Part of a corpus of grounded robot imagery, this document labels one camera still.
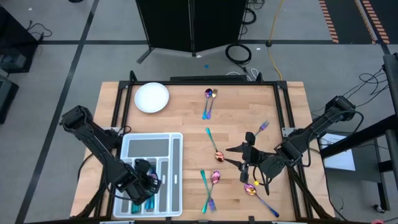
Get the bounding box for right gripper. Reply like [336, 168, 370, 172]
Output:
[223, 131, 286, 184]

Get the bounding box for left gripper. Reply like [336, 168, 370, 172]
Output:
[123, 158, 163, 207]

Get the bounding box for white cutlery tray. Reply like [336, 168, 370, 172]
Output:
[112, 132, 183, 218]

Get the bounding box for long black bar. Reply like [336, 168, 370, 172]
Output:
[170, 75, 248, 82]

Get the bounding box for white round plate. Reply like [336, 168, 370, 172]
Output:
[134, 82, 170, 114]

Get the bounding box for white paper sheet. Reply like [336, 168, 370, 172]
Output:
[319, 133, 356, 171]

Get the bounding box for black folding partition screen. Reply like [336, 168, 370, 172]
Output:
[135, 0, 249, 65]

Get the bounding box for black box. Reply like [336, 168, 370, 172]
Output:
[0, 76, 19, 124]

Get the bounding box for black metal stand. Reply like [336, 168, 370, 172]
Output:
[319, 52, 398, 214]

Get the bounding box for black mat orange striped edges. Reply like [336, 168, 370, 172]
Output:
[318, 0, 391, 45]

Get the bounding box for grey equipment box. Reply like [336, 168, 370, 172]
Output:
[0, 53, 26, 70]

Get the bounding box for black cabinet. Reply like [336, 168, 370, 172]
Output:
[0, 6, 40, 74]

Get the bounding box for black aluminium table frame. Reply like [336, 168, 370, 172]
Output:
[73, 70, 336, 222]

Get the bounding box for white cable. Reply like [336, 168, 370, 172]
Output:
[226, 67, 260, 82]

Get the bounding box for black coiled cable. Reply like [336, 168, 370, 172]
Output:
[224, 42, 252, 66]
[241, 6, 257, 26]

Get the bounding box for black cable bundle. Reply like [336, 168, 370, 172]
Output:
[312, 63, 391, 113]

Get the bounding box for black floor cable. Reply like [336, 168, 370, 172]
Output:
[26, 20, 53, 41]

